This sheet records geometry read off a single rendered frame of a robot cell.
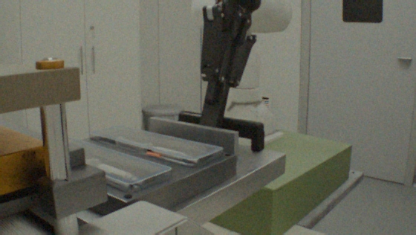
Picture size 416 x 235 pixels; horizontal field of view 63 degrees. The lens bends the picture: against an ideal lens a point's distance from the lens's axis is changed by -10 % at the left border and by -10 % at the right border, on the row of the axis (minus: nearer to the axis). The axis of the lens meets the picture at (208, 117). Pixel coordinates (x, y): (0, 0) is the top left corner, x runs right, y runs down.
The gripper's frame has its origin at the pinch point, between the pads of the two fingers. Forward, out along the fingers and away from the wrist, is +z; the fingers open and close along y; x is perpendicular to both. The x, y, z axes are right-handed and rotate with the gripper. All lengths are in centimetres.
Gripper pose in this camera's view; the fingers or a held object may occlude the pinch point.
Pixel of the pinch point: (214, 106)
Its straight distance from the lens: 54.9
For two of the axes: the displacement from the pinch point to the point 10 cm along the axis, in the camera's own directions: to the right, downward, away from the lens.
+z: -2.1, 9.7, -0.8
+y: 5.5, 1.9, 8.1
